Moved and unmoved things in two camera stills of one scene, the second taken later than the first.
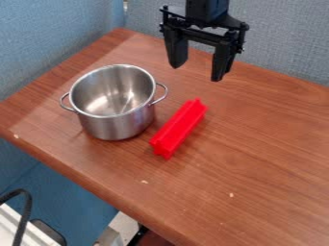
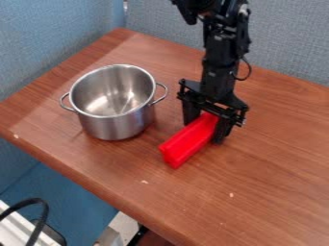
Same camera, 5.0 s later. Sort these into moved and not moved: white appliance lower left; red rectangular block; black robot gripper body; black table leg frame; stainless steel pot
Moved: black robot gripper body; red rectangular block
Not moved: stainless steel pot; white appliance lower left; black table leg frame
